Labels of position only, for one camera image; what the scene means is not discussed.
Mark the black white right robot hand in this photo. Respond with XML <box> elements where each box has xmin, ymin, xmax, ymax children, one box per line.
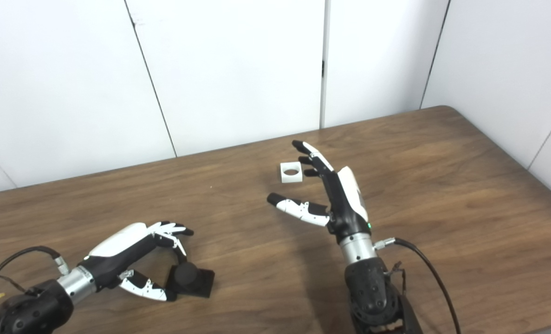
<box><xmin>267</xmin><ymin>140</ymin><xmax>372</xmax><ymax>243</ymax></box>

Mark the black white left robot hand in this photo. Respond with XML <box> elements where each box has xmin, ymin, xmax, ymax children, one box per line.
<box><xmin>78</xmin><ymin>221</ymin><xmax>194</xmax><ymax>302</ymax></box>

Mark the white square piece with hole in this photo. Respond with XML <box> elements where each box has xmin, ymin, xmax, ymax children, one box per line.
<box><xmin>280</xmin><ymin>162</ymin><xmax>303</xmax><ymax>183</ymax></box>

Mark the black peg with square base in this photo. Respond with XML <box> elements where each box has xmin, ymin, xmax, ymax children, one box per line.
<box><xmin>165</xmin><ymin>262</ymin><xmax>215</xmax><ymax>298</ymax></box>

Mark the thin right wrist wire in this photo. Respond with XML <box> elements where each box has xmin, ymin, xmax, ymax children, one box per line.
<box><xmin>384</xmin><ymin>262</ymin><xmax>407</xmax><ymax>297</ymax></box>

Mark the thin wrist wire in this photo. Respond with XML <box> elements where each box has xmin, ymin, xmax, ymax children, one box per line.
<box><xmin>0</xmin><ymin>276</ymin><xmax>27</xmax><ymax>302</ymax></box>
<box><xmin>384</xmin><ymin>262</ymin><xmax>407</xmax><ymax>297</ymax></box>

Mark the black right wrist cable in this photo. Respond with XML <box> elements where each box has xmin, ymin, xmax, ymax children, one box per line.
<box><xmin>374</xmin><ymin>238</ymin><xmax>461</xmax><ymax>334</ymax></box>

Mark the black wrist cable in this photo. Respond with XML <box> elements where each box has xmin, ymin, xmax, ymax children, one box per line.
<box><xmin>0</xmin><ymin>246</ymin><xmax>69</xmax><ymax>307</ymax></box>
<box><xmin>374</xmin><ymin>238</ymin><xmax>461</xmax><ymax>334</ymax></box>

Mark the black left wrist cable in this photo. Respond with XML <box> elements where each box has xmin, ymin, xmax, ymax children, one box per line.
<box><xmin>0</xmin><ymin>246</ymin><xmax>69</xmax><ymax>307</ymax></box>

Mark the thin left wrist wire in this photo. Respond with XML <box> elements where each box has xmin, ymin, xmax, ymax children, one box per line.
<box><xmin>0</xmin><ymin>276</ymin><xmax>27</xmax><ymax>302</ymax></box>

